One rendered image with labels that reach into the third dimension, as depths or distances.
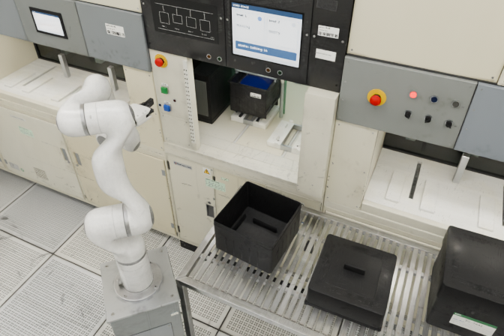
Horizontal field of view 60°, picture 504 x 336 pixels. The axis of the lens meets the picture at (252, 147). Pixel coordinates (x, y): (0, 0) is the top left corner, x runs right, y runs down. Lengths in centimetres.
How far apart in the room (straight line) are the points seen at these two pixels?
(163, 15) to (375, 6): 86
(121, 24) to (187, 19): 36
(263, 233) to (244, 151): 47
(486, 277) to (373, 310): 40
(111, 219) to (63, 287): 143
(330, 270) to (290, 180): 51
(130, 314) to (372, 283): 92
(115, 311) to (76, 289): 110
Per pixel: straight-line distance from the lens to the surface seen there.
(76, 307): 284
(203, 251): 195
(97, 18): 216
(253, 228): 200
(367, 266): 181
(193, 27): 185
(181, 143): 227
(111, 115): 139
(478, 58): 158
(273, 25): 168
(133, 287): 183
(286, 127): 234
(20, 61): 335
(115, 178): 148
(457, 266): 173
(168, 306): 185
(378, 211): 203
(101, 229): 157
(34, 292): 300
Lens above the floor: 229
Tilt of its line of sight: 39 degrees down
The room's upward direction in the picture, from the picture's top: straight up
